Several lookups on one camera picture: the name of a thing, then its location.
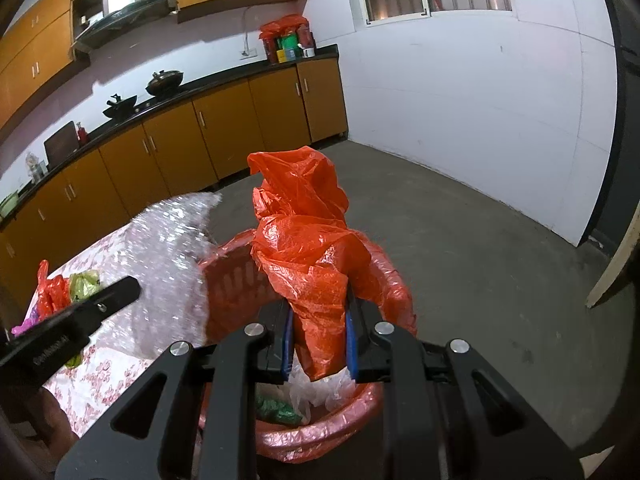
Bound red lined plastic basket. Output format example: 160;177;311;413
197;229;418;463

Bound wooden lower kitchen cabinets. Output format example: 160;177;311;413
0;57;349;281

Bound brown cutting board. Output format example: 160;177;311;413
44;121;80;171

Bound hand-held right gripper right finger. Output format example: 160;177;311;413
345;290;583;480

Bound clear bubble wrap sheet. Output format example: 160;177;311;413
112;191;223;361

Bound magenta plastic bag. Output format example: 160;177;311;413
11;310;41;338

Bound long wooden upper cabinets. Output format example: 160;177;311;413
0;0;91;131

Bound floral tablecloth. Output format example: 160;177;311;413
22;220;206;441

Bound steel range hood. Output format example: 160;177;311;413
70;0;180;53

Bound black kitchen countertop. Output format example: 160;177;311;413
0;45;340;233

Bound large orange-red plastic bag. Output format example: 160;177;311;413
247;146;371;382

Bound olive green plastic bag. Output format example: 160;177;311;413
69;270;103;306

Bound black wok with lid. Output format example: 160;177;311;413
145;70;185;98

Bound red bag over condiments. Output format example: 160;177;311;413
259;14;310;63

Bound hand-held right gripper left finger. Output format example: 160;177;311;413
55;305;296;480

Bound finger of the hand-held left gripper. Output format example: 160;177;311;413
70;276;142;333

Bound small red plastic bag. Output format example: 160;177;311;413
36;260;71;318

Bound green and white plastic bag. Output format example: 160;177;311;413
256;395;303;426

